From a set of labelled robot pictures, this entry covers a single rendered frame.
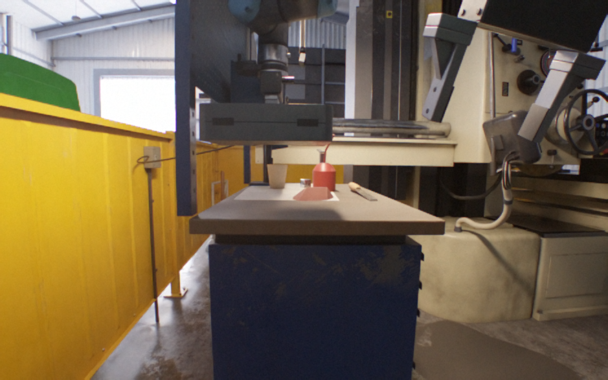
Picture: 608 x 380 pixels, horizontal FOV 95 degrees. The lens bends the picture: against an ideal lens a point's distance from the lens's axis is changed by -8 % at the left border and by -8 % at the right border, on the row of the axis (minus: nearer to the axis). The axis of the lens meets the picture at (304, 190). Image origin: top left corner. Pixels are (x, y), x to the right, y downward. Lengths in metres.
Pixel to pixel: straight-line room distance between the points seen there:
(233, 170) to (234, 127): 3.54
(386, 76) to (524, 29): 2.23
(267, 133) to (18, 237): 0.89
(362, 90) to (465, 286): 1.58
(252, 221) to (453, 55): 0.42
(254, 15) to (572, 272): 2.57
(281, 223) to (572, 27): 0.48
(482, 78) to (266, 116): 1.73
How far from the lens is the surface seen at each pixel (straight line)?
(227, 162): 4.14
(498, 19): 0.36
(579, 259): 2.79
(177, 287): 2.64
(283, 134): 0.58
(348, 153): 2.02
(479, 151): 2.10
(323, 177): 1.08
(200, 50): 0.76
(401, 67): 2.64
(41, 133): 1.31
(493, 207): 3.01
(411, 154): 2.16
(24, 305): 1.29
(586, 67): 0.45
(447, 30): 0.35
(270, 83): 0.73
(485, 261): 2.28
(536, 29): 0.38
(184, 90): 0.64
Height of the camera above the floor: 1.06
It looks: 6 degrees down
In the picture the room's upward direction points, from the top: 1 degrees clockwise
